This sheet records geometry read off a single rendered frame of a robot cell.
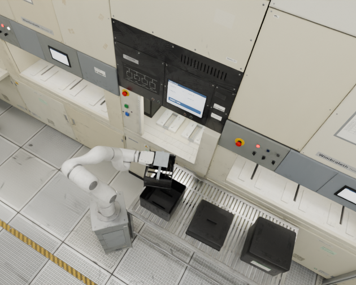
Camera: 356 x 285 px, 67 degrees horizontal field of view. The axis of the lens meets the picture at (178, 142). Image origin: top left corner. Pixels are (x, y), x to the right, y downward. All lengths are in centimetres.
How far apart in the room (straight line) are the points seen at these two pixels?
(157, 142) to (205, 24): 130
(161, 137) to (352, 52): 167
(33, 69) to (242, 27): 247
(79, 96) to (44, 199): 120
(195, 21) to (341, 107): 85
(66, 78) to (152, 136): 118
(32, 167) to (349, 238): 326
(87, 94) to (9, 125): 146
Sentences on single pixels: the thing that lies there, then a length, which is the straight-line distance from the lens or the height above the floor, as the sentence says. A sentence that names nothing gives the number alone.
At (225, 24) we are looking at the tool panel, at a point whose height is 217.
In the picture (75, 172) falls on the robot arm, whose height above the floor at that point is 155.
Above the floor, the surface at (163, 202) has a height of 77.
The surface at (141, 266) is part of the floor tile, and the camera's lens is 295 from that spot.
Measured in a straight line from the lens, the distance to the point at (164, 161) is 191.
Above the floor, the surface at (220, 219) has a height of 86.
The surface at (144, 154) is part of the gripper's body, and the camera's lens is 193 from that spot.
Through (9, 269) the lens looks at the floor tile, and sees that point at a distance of 323.
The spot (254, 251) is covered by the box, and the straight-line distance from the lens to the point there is 206.
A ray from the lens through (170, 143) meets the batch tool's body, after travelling 249.
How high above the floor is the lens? 290
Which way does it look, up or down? 54 degrees down
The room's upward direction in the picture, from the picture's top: 9 degrees clockwise
